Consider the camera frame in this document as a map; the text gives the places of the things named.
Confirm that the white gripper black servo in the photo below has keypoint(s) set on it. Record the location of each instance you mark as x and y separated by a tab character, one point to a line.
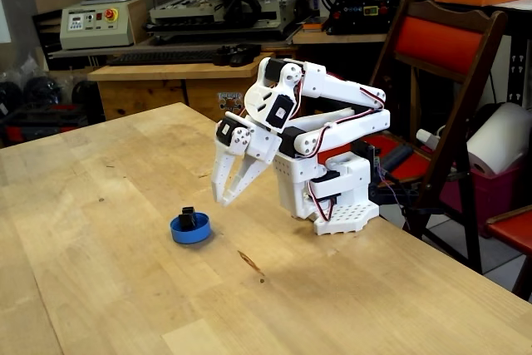
258	148

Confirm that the black wooden bird toy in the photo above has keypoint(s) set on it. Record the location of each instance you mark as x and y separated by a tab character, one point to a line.
187	220

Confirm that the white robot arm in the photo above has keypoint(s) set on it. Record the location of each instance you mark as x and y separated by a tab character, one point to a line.
345	89

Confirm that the beige control box red button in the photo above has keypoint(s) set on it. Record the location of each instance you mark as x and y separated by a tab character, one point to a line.
95	35

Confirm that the blue plastic lid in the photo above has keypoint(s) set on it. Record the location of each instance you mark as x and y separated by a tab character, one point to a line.
195	237

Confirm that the black clamp tool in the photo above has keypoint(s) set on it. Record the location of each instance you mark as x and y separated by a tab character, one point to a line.
237	55

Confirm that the wooden cabinet with sticker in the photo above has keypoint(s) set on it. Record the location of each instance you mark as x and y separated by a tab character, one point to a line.
141	93

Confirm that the black motor controller board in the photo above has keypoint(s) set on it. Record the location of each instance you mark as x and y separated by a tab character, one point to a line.
365	148

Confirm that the black keyboard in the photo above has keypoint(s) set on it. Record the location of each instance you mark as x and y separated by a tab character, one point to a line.
162	57

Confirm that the black cylinder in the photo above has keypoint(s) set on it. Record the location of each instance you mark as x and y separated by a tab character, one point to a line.
395	156

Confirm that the black helmet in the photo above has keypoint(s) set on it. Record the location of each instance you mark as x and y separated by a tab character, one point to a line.
41	90
85	91
9	97

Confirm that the white power plug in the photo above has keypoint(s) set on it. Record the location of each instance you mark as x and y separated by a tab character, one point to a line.
426	136

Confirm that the black red tool case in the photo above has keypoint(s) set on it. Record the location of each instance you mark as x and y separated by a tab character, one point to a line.
41	120

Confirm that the black scroll saw green table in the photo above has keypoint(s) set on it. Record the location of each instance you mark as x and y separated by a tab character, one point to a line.
353	10

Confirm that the wooden folding chair red cushions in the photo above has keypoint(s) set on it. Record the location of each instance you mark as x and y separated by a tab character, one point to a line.
436	39

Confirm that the pink plastic bin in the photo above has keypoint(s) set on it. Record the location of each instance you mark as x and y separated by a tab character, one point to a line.
494	197

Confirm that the white paper towel roll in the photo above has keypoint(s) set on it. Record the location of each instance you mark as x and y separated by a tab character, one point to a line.
498	139

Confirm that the white panel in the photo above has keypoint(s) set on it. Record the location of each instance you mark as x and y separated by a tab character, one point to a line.
3	22

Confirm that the wooden chair red seat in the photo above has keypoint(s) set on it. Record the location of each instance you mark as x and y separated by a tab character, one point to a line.
511	226

